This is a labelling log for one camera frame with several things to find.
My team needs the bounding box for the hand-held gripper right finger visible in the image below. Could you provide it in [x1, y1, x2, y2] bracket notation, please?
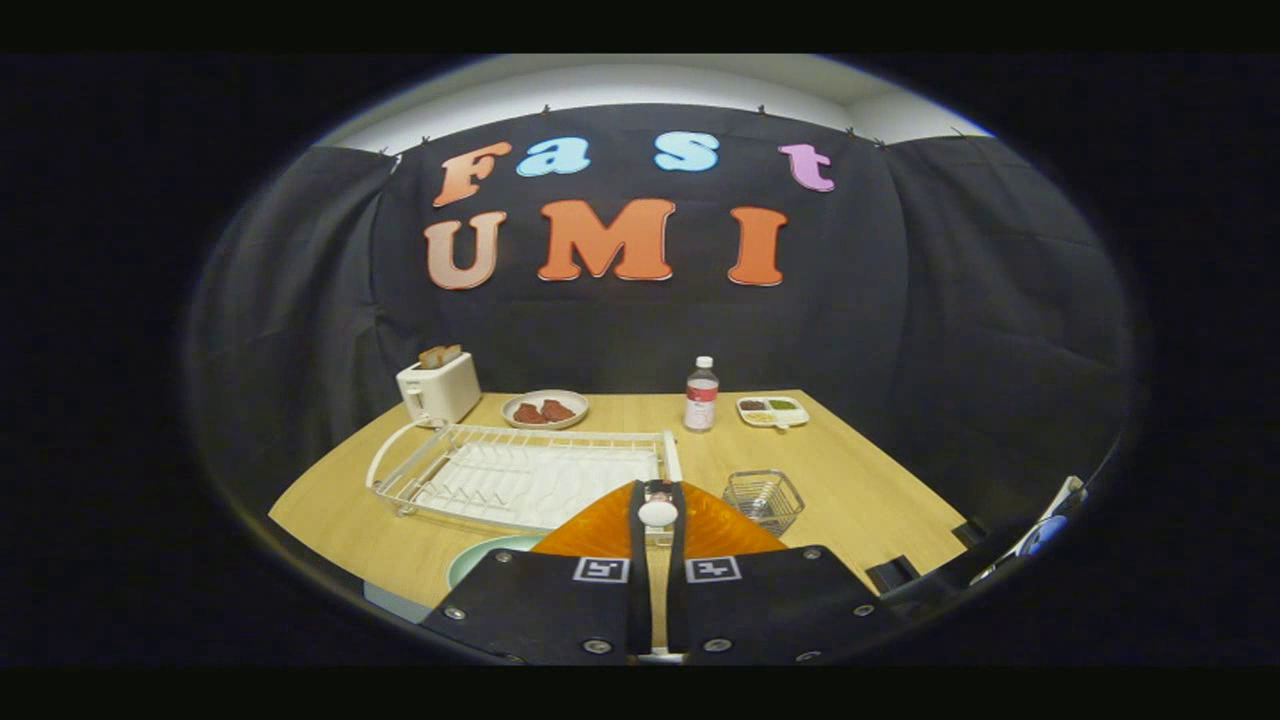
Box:
[664, 480, 906, 667]

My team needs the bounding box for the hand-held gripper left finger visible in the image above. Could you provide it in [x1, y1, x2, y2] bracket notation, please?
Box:
[420, 480, 653, 667]

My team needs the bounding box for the white wire dish rack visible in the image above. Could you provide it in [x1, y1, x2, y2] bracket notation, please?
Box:
[365, 415, 684, 536]

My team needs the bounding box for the metal wire basket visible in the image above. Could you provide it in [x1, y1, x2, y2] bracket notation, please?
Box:
[722, 469, 806, 538]

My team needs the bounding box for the light green plate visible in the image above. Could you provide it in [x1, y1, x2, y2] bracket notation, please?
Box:
[446, 534, 546, 591]

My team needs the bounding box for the beige plate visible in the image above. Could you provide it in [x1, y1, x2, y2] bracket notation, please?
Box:
[500, 389, 591, 431]

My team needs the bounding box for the white drain tray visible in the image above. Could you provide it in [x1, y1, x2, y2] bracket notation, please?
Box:
[415, 445, 661, 531]

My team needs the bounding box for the clear bottle with red label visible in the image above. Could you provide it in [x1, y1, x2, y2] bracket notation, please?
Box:
[684, 356, 720, 433]

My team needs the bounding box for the white divided snack tray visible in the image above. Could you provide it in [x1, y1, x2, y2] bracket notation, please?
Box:
[736, 395, 811, 430]

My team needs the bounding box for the white toaster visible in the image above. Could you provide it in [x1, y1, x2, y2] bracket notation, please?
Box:
[396, 350, 483, 429]

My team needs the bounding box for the black backdrop cloth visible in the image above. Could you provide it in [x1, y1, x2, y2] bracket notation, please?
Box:
[185, 103, 1136, 561]

